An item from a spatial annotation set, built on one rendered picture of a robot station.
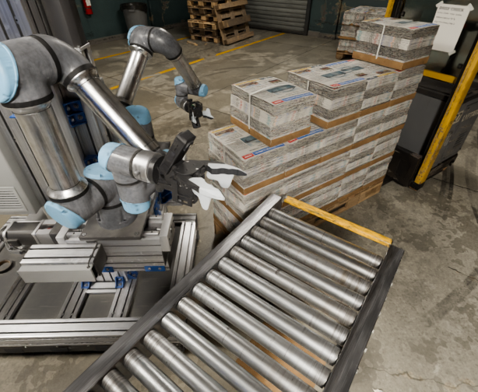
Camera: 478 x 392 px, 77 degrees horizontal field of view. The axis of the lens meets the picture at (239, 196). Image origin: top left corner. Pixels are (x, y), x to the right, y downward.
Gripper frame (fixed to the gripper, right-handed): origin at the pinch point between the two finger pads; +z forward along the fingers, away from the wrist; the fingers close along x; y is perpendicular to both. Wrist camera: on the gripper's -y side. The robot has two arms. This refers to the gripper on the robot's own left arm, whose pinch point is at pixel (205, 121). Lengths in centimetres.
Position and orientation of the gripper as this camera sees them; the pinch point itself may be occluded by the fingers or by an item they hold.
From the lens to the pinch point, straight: 182.7
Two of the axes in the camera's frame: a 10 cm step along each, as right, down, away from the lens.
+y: 0.0, -7.8, -6.2
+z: 5.5, 5.2, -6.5
